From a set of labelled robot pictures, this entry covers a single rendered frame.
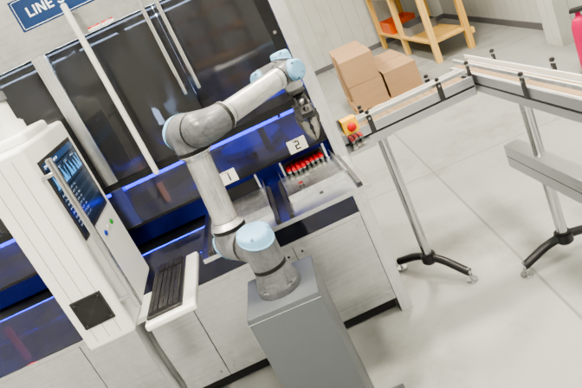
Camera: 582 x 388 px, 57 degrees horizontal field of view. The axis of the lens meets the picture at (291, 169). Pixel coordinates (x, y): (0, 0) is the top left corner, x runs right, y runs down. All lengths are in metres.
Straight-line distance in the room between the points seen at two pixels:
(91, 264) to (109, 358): 0.94
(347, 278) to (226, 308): 0.60
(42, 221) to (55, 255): 0.13
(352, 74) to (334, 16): 3.91
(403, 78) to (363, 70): 0.44
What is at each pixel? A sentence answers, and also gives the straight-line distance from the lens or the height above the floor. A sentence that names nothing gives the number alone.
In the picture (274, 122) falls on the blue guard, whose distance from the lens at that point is 2.32.
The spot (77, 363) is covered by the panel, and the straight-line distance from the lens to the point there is 2.86.
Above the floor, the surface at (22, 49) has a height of 1.85.
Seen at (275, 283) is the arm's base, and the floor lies 0.84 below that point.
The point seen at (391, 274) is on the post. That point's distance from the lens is 2.70.
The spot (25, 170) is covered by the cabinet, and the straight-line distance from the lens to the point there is 1.89.
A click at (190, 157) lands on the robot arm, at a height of 1.30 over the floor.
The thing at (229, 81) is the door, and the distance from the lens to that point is 2.29.
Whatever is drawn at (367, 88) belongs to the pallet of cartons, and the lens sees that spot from 5.72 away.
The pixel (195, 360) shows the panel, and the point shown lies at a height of 0.25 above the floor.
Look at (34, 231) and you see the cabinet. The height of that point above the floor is 1.29.
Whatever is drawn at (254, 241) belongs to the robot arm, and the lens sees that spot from 1.69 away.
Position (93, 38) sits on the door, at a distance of 2.33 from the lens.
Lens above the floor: 1.67
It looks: 18 degrees down
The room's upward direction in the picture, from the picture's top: 25 degrees counter-clockwise
